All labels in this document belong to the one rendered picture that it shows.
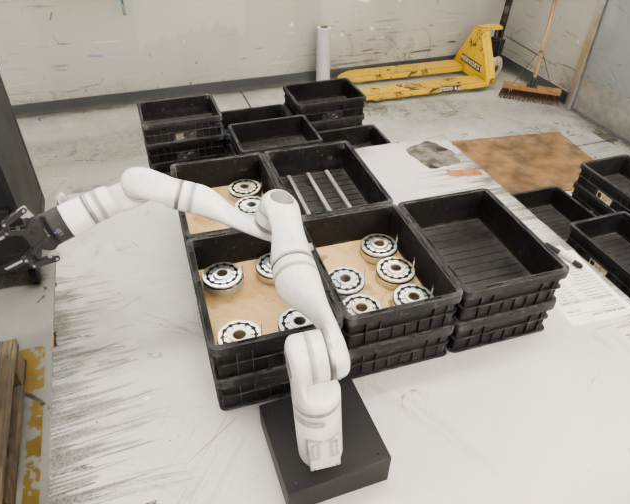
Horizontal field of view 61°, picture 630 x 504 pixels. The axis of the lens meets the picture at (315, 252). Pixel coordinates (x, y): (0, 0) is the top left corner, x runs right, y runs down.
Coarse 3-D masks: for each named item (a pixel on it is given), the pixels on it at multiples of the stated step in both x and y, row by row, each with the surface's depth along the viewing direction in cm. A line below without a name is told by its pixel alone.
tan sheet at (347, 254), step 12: (360, 240) 158; (324, 252) 153; (336, 252) 153; (348, 252) 153; (324, 264) 149; (336, 264) 149; (348, 264) 149; (360, 264) 149; (372, 264) 149; (372, 276) 146; (372, 288) 142; (384, 288) 142; (384, 300) 138
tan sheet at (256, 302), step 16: (256, 288) 141; (272, 288) 141; (208, 304) 136; (224, 304) 136; (240, 304) 136; (256, 304) 137; (272, 304) 137; (224, 320) 132; (256, 320) 132; (272, 320) 132
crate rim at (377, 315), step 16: (368, 208) 153; (384, 208) 154; (432, 256) 137; (448, 272) 132; (400, 304) 123; (416, 304) 123; (432, 304) 125; (448, 304) 127; (352, 320) 119; (368, 320) 121
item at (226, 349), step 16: (192, 240) 140; (192, 256) 137; (192, 272) 133; (320, 272) 131; (336, 304) 123; (208, 320) 118; (336, 320) 119; (208, 336) 115; (256, 336) 115; (272, 336) 115; (224, 352) 113; (240, 352) 114
